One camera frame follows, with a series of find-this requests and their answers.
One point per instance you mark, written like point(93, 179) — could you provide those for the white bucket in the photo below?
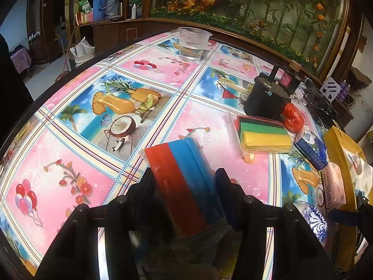
point(84, 55)

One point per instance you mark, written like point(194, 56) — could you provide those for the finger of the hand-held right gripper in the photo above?
point(343, 218)

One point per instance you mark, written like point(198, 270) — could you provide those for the pink carton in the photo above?
point(84, 18)

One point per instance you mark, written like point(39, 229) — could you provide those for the green white packet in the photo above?
point(85, 5)

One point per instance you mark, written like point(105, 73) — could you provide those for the red and blue sponge pack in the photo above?
point(180, 180)

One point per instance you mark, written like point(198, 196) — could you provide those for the pink tissue pack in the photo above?
point(333, 185)

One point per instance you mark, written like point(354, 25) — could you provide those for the white spray bottle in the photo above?
point(134, 10)

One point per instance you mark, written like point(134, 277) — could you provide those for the grey kettle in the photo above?
point(112, 3)

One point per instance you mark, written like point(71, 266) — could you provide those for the blue white floral tissue pack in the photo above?
point(311, 218)

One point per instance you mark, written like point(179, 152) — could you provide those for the black pot with stick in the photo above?
point(263, 99)

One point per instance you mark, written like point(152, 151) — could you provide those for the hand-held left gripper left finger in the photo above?
point(145, 198)

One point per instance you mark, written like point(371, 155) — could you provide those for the aquarium with artificial plants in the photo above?
point(247, 0)

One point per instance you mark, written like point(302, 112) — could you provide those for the black jar with red label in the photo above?
point(288, 80)

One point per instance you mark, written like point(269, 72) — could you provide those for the blue thermos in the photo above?
point(98, 7)

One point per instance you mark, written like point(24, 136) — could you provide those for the green yellow plastic bag pack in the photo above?
point(262, 135)

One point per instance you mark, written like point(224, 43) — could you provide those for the white perforated phone stand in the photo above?
point(330, 89)

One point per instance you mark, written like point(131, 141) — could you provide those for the brown wall shelf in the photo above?
point(360, 75)

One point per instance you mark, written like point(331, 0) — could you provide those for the purple cloth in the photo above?
point(20, 59)

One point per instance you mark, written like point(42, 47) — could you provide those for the red plastic bag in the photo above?
point(293, 116)

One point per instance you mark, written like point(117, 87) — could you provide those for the yellow taped foam box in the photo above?
point(338, 140)

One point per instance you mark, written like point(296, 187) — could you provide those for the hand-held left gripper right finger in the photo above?
point(230, 201)

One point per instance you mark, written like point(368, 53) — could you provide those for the purple spray can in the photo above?
point(341, 89)
point(347, 91)

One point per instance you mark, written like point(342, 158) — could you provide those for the black eyeglasses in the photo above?
point(317, 105)

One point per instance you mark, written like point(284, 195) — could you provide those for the clear plastic cup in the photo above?
point(192, 45)

